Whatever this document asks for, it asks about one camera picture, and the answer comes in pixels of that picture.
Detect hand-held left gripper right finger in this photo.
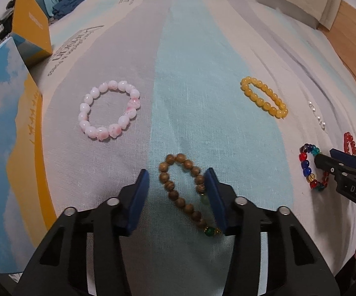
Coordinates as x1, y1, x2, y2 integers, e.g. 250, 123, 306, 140
204, 167, 340, 296

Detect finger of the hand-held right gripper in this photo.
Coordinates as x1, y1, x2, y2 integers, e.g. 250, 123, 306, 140
330, 149, 356, 166
314, 153, 341, 176

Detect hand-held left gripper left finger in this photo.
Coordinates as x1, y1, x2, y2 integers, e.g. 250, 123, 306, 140
13, 169, 150, 296

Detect multicolour glass bead bracelet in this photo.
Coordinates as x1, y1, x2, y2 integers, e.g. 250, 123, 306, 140
299, 143, 331, 192

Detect brown wooden bead bracelet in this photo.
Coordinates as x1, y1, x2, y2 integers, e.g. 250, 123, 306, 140
159, 153, 222, 238

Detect white pearl earring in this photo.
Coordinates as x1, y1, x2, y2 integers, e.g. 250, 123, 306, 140
308, 100, 327, 131

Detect pink white bead bracelet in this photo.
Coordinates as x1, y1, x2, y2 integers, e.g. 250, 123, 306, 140
78, 80, 141, 141

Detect sky print box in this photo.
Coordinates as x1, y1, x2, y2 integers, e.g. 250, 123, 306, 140
0, 36, 58, 275

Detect striped bed sheet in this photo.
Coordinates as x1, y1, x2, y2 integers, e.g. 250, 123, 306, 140
37, 0, 356, 296

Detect dark blue clothes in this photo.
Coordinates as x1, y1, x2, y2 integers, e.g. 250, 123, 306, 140
53, 0, 87, 19

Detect yellow cardboard box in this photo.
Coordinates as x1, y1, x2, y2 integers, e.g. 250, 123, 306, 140
11, 0, 53, 67

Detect teal cloth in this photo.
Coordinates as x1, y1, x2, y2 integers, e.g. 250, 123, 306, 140
36, 0, 58, 16

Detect red bead bracelet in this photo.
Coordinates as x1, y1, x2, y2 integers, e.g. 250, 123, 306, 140
343, 131, 356, 156

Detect yellow bead bracelet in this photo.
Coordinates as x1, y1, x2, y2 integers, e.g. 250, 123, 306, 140
240, 76, 289, 119

